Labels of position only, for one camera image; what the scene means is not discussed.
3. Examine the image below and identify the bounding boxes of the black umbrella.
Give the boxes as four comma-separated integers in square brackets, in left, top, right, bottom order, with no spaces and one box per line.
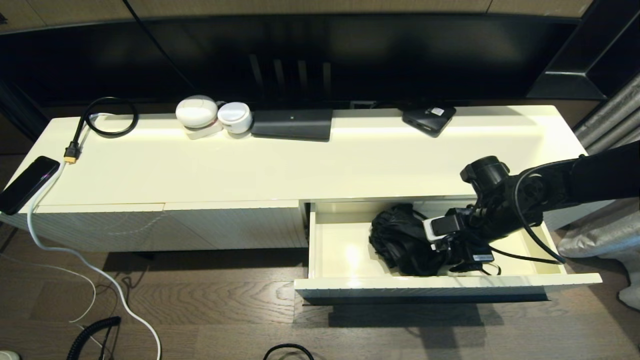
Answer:
[369,203,501,277]

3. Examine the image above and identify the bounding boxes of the thin black metal rod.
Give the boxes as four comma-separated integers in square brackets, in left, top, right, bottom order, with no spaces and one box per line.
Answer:
[302,292,551,306]

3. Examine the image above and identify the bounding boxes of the white ribbed drawer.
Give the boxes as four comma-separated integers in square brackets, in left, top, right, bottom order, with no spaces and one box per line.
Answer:
[294,196,603,306]

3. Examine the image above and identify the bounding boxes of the white TV cabinet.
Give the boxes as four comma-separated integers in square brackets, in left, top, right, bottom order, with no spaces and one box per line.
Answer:
[0,104,615,253]

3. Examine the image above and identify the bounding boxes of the beige card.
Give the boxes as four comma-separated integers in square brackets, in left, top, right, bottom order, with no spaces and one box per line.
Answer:
[185,124,224,141]

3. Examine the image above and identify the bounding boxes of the small black box with label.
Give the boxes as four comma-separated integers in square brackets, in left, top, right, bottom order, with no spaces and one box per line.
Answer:
[402,105,457,138]

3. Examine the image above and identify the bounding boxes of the grey curtain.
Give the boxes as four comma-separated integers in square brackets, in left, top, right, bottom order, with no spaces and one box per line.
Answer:
[557,70,640,301]

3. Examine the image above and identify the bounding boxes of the white rounded object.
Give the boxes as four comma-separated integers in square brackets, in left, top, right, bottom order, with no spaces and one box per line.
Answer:
[618,280,640,311]

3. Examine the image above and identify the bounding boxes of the flat black router box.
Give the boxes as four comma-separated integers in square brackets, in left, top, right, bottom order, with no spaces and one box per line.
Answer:
[250,109,334,143]

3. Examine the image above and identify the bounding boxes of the black television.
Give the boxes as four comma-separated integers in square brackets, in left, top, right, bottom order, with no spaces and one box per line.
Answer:
[142,15,583,112]

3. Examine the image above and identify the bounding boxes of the small white round device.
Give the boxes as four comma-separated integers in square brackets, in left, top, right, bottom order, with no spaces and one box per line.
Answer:
[217,101,253,134]

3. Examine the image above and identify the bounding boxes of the large white round device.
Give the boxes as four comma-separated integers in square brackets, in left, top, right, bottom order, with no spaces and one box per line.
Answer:
[175,95,219,129]

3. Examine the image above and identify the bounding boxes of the black smartphone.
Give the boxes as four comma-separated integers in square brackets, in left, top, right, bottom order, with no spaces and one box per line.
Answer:
[0,156,61,216]

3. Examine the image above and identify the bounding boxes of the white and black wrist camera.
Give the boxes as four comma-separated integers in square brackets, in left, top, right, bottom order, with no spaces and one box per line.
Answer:
[423,215,463,244]

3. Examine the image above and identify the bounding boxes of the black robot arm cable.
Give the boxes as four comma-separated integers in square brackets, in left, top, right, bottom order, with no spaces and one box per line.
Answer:
[487,170,566,265]

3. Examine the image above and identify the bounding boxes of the black cable loop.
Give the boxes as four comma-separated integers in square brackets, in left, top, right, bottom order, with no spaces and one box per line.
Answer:
[263,343,315,360]

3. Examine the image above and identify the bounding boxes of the black wall shelf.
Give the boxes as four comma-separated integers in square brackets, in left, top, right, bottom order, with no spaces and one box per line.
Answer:
[525,0,640,101]

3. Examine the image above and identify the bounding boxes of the thin white cable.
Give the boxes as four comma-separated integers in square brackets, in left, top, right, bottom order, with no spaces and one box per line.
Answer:
[0,252,97,324]

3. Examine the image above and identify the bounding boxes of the black coiled cable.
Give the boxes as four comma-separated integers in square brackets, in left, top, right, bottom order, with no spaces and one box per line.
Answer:
[66,316,122,360]

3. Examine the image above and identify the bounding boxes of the black cable with yellow plug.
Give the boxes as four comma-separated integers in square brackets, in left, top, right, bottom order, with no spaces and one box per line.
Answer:
[64,97,140,165]

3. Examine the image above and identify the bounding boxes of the thick white cable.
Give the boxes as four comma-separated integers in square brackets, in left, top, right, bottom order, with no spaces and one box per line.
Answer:
[27,112,162,360]

